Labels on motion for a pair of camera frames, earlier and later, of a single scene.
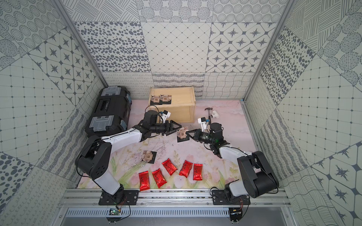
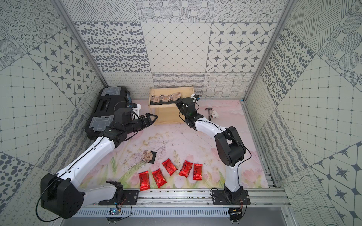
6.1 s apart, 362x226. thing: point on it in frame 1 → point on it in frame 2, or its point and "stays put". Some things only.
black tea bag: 155,100 stays put
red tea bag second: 159,178 stays put
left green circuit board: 114,211 stays put
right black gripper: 193,137 → 179,103
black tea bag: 165,99 stays put
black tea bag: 181,134 → 175,96
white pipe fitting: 215,114 stays put
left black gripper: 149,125 → 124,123
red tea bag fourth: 185,168 stays put
